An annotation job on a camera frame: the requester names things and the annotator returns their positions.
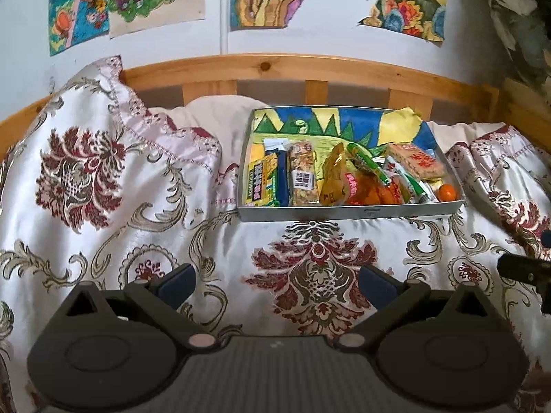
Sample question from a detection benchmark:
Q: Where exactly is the yellow green snack packet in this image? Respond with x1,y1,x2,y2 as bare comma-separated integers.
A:
245,155,281,207

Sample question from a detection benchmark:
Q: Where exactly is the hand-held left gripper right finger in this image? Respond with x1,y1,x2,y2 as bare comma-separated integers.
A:
333,264,496,351

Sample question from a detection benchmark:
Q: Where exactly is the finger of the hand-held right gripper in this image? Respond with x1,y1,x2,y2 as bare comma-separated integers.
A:
498,253,551,288

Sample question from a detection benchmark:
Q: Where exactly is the wooden bed rail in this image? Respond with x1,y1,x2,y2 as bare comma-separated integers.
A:
0,53,551,161

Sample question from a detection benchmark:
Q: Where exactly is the green sausage stick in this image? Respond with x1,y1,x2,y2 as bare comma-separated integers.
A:
346,142,392,182

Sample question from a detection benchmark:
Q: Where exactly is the floral satin blanket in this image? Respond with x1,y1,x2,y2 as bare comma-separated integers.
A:
0,55,551,413

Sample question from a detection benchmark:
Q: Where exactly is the clear packet with orange ball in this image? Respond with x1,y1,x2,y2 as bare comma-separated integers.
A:
430,181,459,203

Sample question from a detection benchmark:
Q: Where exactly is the beige pillow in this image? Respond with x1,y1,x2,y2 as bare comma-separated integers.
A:
165,95,268,175

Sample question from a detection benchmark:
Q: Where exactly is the orange-haired girl wall drawing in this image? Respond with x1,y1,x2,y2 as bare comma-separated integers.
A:
48,0,111,57

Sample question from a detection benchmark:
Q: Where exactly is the grey shallow tray box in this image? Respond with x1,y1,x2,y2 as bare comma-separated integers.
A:
237,105,467,223

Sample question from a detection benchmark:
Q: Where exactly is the green white snack packet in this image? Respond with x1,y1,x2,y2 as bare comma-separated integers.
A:
379,157,437,205

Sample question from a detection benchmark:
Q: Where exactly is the patterned hanging cloth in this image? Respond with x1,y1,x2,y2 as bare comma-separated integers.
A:
470,0,551,105

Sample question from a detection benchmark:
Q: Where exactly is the dinosaur drawing paper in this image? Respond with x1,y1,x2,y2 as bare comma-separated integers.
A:
246,107,448,207

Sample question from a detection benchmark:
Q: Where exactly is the rice cracker packet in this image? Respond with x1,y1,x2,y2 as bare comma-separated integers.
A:
384,143,447,180

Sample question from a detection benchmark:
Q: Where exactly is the blond figure wall drawing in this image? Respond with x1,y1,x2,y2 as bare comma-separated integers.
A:
107,0,206,39

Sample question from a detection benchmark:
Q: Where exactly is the white wall pipe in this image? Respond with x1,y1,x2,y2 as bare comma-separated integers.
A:
219,0,230,55

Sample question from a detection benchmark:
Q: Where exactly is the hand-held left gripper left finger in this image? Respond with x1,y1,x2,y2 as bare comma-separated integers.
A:
56,264,220,351

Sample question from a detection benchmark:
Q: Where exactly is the blue long snack packet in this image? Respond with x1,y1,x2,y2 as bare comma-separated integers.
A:
264,138,292,206

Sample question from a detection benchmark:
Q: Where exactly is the landscape fish wall drawing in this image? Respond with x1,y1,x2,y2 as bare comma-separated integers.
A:
355,0,449,46

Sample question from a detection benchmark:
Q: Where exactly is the clear nut bar packet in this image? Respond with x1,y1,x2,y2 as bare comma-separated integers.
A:
288,140,320,207

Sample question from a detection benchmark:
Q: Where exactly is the clear orange meat snack packet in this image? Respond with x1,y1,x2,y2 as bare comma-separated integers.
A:
343,171,407,206

